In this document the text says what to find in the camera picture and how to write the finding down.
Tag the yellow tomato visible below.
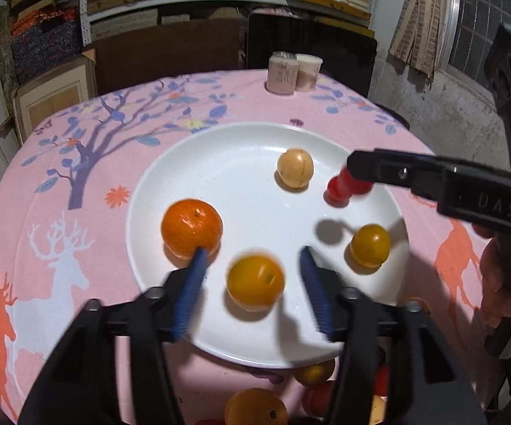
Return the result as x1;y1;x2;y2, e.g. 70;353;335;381
350;223;391;269
226;251;285;312

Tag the orange tangerine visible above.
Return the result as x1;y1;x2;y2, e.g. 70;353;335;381
161;199;224;260

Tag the red cherry tomato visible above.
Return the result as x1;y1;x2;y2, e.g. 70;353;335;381
324;176;353;206
339;168;373;198

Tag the pale yellow round fruit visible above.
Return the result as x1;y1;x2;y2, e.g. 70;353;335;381
277;149;314;189

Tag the right hand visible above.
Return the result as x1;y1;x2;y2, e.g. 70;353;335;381
472;224;511;330

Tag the pale yellow plum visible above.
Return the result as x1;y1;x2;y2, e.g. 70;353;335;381
294;359;336;387

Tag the white round plate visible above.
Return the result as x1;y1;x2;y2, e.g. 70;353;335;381
126;123;409;369

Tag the striped pepino melon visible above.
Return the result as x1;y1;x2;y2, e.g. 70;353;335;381
225;389;288;425

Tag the pink printed tablecloth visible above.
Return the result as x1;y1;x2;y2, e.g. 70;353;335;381
0;70;497;424

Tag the hanging beige curtain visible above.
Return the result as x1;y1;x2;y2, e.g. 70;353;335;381
389;0;446;84

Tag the black panel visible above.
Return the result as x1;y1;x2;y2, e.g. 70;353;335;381
246;13;377;96

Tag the window with grille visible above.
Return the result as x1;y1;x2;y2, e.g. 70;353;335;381
449;0;511;87

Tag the pink drink can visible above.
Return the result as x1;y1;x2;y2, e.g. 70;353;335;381
265;51;299;96

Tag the framed cardboard box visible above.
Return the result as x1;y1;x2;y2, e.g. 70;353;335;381
11;56;97;144

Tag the brown wooden board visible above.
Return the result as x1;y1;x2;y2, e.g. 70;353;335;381
90;19;247;95

